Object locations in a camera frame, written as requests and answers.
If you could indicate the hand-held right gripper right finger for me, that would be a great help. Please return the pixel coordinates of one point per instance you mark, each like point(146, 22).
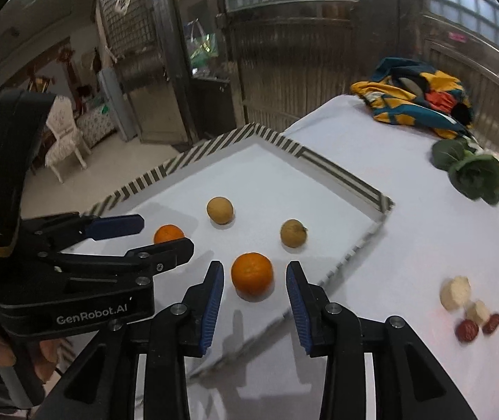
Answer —
point(298, 315)

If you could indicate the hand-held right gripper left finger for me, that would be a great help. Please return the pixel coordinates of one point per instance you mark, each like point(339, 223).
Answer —
point(212, 310)

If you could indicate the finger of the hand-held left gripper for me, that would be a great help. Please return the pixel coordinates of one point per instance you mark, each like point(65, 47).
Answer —
point(162, 256)
point(116, 225)

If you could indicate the small orange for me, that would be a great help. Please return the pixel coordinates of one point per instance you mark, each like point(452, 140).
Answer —
point(168, 232)

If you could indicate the large orange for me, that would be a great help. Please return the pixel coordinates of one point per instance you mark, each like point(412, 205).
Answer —
point(251, 275)

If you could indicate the striped rim white tray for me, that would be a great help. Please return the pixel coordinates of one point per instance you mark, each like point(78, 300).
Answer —
point(275, 175)

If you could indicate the large peeled yam piece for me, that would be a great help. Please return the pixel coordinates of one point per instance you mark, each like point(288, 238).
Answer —
point(455, 293)

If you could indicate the red date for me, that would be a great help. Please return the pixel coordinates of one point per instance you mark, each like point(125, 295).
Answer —
point(467, 330)
point(491, 323)

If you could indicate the white armchair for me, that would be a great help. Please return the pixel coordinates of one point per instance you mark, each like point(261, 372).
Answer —
point(63, 135)

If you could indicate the smooth brown longan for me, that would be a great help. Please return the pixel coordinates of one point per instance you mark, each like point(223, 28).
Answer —
point(219, 210)

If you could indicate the brown longan with stem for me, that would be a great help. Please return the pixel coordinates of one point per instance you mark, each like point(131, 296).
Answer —
point(293, 232)

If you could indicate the floral covered table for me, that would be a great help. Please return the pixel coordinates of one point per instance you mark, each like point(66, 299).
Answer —
point(96, 122)

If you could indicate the white tablecloth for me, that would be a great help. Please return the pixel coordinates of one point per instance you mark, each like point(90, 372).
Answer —
point(429, 249)

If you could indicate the low cabinet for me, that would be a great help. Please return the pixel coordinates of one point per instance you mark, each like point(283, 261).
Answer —
point(212, 100)

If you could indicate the metal mesh door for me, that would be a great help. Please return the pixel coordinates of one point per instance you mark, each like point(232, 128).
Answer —
point(131, 52)

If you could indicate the white diamond paper sticker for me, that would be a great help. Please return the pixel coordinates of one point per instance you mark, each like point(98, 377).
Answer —
point(122, 2)

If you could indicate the green clear plastic bag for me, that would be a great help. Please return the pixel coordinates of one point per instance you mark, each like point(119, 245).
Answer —
point(201, 48)

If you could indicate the green bok choy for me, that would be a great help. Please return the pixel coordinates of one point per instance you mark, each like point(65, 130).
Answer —
point(472, 175)

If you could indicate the metal door with glass blocks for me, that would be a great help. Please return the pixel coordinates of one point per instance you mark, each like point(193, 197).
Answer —
point(464, 70)
point(284, 61)

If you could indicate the colourful patterned cloth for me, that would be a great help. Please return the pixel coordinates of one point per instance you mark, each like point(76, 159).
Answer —
point(411, 96)

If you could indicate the pink sticker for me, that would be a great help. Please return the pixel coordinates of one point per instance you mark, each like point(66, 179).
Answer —
point(457, 37)

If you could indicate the red hanging wall ornament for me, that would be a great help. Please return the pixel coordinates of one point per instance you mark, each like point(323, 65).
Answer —
point(65, 57)

